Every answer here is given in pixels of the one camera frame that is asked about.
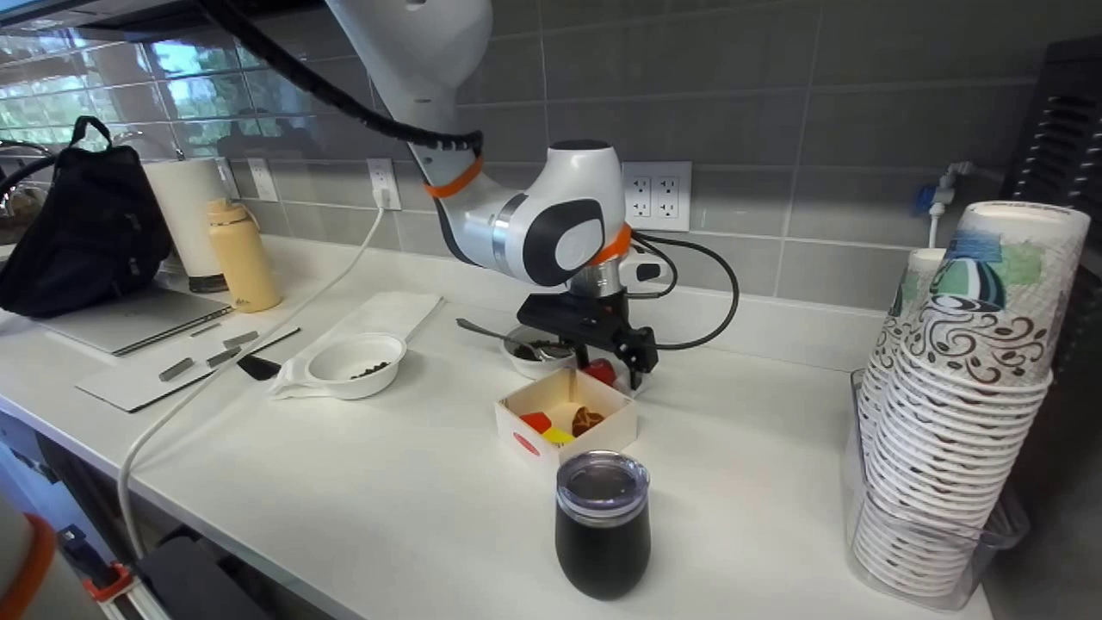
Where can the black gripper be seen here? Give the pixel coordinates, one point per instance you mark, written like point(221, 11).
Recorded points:
point(574, 312)

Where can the red ball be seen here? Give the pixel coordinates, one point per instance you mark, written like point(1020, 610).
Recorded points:
point(601, 368)

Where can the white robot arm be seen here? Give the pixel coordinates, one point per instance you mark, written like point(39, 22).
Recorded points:
point(551, 218)

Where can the brown ball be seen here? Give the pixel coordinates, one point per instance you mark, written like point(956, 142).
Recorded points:
point(585, 416)

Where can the yellow ball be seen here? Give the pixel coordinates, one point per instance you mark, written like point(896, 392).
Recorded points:
point(559, 434)

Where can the white cardboard box red mark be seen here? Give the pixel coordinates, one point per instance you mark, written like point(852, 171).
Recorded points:
point(522, 434)

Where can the small bowl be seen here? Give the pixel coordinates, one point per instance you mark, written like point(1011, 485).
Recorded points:
point(533, 352)

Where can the metal spoon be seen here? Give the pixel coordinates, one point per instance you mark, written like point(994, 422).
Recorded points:
point(484, 327)

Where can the black tumbler with clear lid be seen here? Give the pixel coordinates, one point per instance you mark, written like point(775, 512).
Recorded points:
point(603, 539)

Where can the white rectangular tray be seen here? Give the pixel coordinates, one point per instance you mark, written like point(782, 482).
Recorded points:
point(390, 312)

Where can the white strainer bowl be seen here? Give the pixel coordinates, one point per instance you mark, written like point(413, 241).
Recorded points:
point(332, 368)

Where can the short patterned paper cup stack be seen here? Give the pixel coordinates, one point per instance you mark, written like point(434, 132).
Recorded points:
point(916, 285)

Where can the blue white spray bottle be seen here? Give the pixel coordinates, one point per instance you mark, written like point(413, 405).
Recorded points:
point(933, 194)

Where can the tall patterned paper cup stack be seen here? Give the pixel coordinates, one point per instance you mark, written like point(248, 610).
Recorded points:
point(976, 381)

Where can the yellow bottle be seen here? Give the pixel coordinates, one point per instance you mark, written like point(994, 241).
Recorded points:
point(244, 259)

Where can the white printed sheet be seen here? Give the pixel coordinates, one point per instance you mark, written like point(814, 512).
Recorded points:
point(173, 373)

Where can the clear plastic cup holder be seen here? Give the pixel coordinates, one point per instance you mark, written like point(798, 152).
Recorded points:
point(1000, 551)

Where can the black base platform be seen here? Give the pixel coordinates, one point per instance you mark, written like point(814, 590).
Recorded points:
point(211, 580)

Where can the grey flat pad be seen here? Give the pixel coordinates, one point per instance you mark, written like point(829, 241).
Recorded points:
point(124, 318)

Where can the black slatted rack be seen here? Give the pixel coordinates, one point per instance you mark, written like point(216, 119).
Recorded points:
point(1062, 126)

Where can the black backpack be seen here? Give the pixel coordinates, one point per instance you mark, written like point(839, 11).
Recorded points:
point(81, 241)

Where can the silver tube with orange collar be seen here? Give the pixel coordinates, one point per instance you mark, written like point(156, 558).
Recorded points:
point(104, 577)

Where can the white wall outlet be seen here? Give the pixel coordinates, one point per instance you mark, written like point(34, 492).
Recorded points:
point(659, 194)
point(383, 181)

